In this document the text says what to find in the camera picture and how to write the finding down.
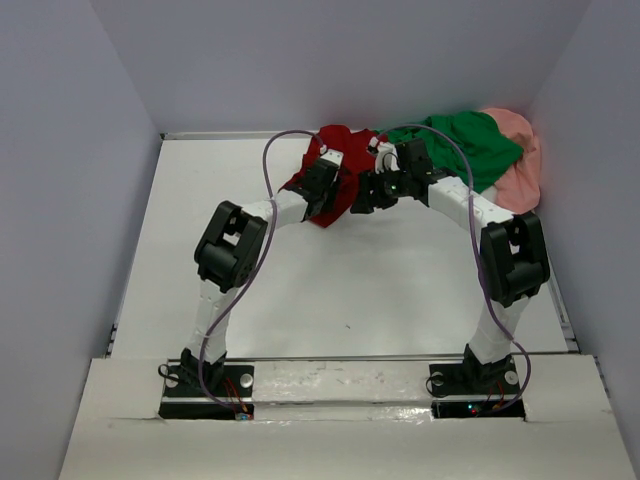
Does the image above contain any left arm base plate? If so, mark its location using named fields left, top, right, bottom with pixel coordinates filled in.
left=158, top=363, right=255, bottom=421

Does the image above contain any green t shirt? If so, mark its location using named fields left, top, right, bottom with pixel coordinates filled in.
left=386, top=111, right=524, bottom=193

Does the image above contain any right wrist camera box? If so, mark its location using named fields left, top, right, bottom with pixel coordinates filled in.
left=367, top=137, right=398, bottom=173

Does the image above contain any aluminium right table rail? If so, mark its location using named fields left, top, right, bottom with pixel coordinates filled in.
left=517, top=260, right=581, bottom=355

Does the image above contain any red t shirt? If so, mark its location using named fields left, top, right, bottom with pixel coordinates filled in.
left=311, top=124, right=377, bottom=228

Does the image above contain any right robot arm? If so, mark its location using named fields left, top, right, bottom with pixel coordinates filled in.
left=351, top=138, right=550, bottom=398

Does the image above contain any white front cover board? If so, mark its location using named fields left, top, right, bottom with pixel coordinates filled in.
left=61, top=355, right=634, bottom=479

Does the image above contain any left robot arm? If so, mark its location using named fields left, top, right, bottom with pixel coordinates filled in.
left=180, top=149, right=343, bottom=395

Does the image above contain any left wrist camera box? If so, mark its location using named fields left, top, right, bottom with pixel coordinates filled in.
left=318, top=145, right=344, bottom=170

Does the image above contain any pink t shirt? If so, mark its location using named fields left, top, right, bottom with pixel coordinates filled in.
left=482, top=108, right=542, bottom=214

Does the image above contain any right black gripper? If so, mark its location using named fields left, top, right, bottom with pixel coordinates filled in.
left=350, top=164, right=412, bottom=214

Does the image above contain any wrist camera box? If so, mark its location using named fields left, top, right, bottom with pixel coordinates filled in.
left=318, top=145, right=344, bottom=170
left=367, top=137, right=398, bottom=173

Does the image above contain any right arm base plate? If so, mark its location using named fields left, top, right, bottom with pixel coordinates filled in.
left=425, top=362, right=526, bottom=420

